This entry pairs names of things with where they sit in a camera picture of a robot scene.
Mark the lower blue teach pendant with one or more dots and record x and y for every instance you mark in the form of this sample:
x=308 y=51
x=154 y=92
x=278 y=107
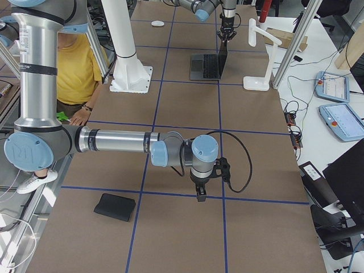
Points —
x=343 y=121

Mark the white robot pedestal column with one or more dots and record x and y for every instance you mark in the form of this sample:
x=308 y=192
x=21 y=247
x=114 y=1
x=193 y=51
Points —
x=129 y=74

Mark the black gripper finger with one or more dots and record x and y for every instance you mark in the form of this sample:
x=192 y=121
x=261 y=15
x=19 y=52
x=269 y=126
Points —
x=202 y=194
x=198 y=194
x=231 y=35
x=222 y=36

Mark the black mouse pad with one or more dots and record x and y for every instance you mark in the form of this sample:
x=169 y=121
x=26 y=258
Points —
x=117 y=207

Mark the white desk lamp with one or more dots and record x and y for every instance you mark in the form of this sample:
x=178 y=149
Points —
x=260 y=67

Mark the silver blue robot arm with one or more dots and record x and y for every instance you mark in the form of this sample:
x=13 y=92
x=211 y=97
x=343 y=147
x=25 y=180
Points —
x=39 y=138
x=203 y=9

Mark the white computer mouse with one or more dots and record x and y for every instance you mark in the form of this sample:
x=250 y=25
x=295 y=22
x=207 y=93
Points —
x=157 y=23

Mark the black monitor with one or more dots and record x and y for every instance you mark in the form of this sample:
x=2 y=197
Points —
x=345 y=177

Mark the black power adapter box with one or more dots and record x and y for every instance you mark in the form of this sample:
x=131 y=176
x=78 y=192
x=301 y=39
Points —
x=317 y=185

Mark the upper blue teach pendant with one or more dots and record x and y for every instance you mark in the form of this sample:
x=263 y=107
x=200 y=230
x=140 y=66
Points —
x=332 y=87

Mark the aluminium frame post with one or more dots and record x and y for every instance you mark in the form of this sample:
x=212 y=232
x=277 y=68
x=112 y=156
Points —
x=298 y=36

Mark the blue teach pendant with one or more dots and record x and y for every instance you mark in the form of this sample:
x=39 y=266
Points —
x=332 y=87
x=343 y=121

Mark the grey laptop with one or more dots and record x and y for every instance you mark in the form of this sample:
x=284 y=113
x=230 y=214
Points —
x=209 y=66

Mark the brown cardboard box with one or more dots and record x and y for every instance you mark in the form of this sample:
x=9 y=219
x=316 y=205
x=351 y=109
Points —
x=286 y=38

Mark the person in yellow shirt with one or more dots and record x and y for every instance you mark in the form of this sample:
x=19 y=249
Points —
x=79 y=78

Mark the brown paper table mat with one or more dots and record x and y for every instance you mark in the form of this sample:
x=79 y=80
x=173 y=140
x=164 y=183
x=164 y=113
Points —
x=261 y=222

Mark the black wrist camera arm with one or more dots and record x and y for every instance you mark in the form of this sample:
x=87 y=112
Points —
x=221 y=169

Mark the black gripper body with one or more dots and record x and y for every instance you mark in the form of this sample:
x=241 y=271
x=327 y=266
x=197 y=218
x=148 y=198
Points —
x=198 y=180
x=227 y=23

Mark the white sneaker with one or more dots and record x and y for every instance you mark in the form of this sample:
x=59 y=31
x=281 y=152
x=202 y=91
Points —
x=39 y=178

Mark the red cylinder object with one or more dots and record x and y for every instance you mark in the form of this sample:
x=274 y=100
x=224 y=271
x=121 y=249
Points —
x=264 y=11

